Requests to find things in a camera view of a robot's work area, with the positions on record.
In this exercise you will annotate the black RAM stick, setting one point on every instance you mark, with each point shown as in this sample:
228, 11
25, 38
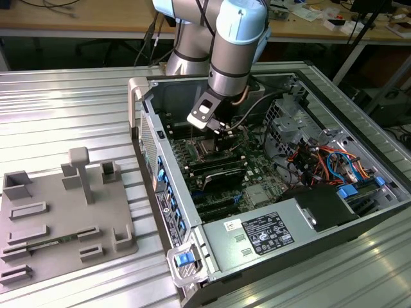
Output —
218, 163

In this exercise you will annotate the small blue clip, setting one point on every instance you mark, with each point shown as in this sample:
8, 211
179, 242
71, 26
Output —
379, 181

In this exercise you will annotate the green motherboard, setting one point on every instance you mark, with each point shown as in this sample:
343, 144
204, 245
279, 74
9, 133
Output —
257, 173

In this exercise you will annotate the CPU socket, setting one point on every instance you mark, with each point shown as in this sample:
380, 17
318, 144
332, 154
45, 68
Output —
200, 149

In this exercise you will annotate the blue case latch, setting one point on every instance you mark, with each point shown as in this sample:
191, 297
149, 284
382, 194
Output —
184, 260

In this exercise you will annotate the black RAM slot row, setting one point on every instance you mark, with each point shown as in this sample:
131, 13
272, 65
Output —
175, 126

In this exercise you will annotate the grey power supply unit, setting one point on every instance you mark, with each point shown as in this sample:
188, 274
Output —
224, 253

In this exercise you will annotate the grey parts rack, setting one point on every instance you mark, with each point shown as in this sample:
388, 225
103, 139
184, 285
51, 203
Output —
64, 208

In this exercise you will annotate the small white box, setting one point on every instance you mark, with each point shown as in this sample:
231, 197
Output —
335, 25

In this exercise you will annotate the blue disk carrier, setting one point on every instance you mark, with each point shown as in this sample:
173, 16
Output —
348, 191

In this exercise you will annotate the open grey PC case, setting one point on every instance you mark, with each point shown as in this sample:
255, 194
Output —
321, 244

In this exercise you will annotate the black plastic air shroud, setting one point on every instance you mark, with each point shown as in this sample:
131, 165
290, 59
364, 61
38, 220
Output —
321, 202

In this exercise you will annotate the perforated grey drive cage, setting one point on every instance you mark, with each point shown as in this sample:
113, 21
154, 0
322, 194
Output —
289, 125

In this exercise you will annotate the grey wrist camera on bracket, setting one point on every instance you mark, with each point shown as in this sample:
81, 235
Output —
202, 110

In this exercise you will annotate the black graphics card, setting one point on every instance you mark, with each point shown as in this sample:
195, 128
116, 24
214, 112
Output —
224, 181

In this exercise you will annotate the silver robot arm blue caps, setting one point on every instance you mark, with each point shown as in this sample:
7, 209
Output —
231, 57

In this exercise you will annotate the silver chipset heatsink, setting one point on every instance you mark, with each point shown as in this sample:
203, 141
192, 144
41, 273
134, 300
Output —
258, 195

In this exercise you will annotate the wooden desk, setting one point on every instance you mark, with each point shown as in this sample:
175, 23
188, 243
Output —
96, 19

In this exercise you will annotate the green RAM stick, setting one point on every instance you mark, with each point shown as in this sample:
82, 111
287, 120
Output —
48, 242

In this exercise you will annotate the pink flat box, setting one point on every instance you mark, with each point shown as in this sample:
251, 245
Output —
401, 28

